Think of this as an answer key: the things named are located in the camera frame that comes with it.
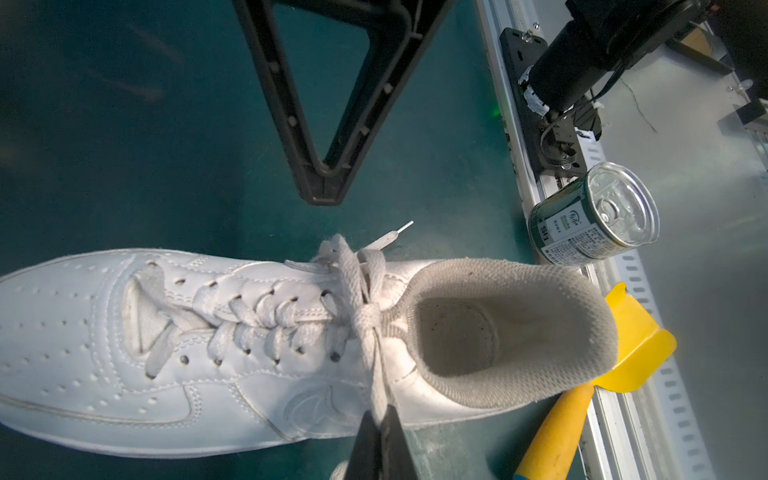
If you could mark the white sneaker shoe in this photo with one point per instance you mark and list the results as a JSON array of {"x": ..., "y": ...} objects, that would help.
[{"x": 463, "y": 339}]

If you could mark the white shoelace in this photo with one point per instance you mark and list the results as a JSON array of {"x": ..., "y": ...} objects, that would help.
[{"x": 320, "y": 320}]

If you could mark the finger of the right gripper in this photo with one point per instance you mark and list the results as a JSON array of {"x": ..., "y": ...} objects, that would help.
[
  {"x": 399, "y": 32},
  {"x": 261, "y": 34}
]

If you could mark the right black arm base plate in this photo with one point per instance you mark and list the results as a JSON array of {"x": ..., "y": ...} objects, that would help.
[{"x": 553, "y": 145}]

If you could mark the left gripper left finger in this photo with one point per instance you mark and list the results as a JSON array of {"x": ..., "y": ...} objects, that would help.
[{"x": 365, "y": 459}]

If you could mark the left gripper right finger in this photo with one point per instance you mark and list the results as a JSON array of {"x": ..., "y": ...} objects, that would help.
[{"x": 396, "y": 462}]

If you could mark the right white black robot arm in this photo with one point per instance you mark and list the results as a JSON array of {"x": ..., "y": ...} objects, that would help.
[{"x": 553, "y": 84}]

